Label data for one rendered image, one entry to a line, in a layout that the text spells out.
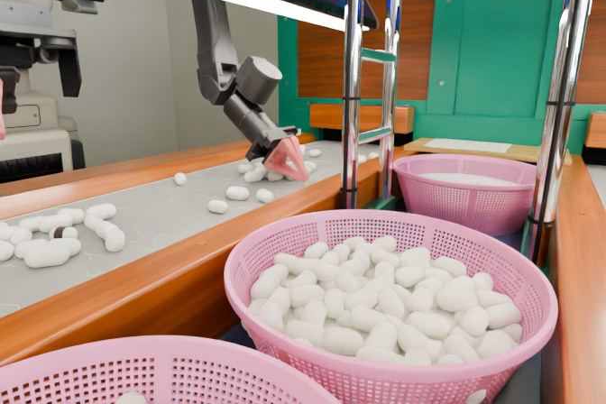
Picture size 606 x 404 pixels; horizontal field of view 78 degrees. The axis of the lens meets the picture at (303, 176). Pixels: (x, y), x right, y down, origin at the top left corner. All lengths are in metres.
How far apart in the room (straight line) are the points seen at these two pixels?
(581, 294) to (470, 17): 0.81
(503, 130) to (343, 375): 0.86
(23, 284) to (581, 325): 0.45
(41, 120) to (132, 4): 1.93
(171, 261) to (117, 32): 2.61
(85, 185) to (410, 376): 0.59
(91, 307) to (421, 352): 0.23
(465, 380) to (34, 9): 1.11
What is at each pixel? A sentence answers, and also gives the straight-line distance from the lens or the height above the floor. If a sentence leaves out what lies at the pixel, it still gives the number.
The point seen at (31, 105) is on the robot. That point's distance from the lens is 1.16.
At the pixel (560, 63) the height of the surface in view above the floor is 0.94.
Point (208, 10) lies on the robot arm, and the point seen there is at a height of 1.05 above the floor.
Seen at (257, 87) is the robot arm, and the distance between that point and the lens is 0.66.
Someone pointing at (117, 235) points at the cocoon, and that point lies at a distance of 0.46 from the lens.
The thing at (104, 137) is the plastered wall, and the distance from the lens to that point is 2.83.
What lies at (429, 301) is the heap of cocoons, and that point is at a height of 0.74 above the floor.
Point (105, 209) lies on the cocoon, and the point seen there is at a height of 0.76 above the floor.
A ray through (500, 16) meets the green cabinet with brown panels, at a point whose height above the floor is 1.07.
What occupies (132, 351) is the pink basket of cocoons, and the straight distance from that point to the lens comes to 0.27.
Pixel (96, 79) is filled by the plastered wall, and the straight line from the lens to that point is 2.81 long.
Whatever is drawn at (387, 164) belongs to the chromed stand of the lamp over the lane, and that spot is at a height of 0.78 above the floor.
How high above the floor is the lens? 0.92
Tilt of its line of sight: 14 degrees down
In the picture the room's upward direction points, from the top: straight up
